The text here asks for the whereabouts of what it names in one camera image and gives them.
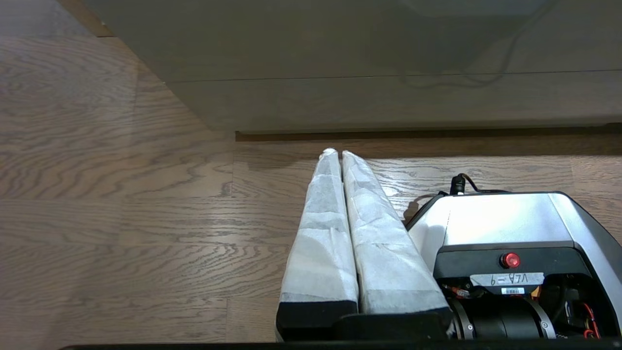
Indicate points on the white and black robot base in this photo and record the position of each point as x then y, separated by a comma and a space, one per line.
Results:
500, 218

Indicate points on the grey glossy low cabinet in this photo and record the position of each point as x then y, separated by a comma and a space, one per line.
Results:
301, 39

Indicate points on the small white barcode sticker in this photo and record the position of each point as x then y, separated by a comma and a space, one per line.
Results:
512, 291

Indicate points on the white handwritten label sticker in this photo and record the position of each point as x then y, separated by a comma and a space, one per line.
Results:
508, 279

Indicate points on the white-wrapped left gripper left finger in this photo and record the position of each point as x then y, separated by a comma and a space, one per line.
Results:
320, 253

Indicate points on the red emergency stop button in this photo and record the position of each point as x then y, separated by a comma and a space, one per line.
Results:
509, 260

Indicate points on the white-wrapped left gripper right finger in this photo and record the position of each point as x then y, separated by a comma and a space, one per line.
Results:
384, 262

